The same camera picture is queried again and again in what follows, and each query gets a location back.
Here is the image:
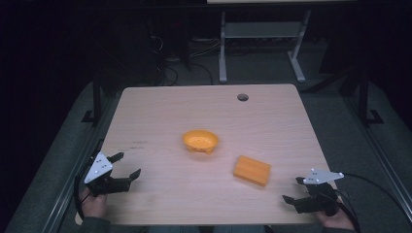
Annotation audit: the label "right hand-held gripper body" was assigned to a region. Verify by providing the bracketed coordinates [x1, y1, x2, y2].
[302, 167, 346, 217]

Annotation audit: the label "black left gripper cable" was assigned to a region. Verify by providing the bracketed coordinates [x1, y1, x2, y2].
[73, 139, 105, 221]

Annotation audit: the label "black floor cables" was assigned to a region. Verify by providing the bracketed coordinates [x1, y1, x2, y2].
[150, 33, 216, 87]

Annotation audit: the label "white metal desk frame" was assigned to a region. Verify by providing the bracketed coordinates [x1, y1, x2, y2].
[206, 0, 358, 84]

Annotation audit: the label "black metal stand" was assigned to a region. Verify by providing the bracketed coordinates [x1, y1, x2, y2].
[356, 66, 386, 128]
[81, 68, 104, 126]

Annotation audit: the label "grey metal rail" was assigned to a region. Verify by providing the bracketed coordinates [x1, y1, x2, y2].
[40, 93, 122, 233]
[343, 95, 412, 215]

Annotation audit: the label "orange soap bar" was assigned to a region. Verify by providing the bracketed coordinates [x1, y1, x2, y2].
[232, 154, 272, 187]

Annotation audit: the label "person's right hand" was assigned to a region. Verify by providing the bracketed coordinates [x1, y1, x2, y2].
[315, 203, 356, 232]

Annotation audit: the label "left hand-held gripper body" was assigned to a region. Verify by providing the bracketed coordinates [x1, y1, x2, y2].
[83, 150, 115, 197]

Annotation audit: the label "orange soap dish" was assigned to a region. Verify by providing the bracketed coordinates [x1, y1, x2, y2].
[182, 129, 220, 155]

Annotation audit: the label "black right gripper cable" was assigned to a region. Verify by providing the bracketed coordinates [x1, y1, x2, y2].
[342, 172, 411, 225]

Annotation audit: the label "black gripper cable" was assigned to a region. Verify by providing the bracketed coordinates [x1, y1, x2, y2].
[73, 139, 105, 221]
[342, 172, 411, 225]

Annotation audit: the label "black looped cable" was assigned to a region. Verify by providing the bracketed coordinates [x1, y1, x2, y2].
[333, 188, 362, 233]

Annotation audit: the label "person's left hand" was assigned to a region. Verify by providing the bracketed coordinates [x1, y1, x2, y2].
[79, 186, 109, 220]

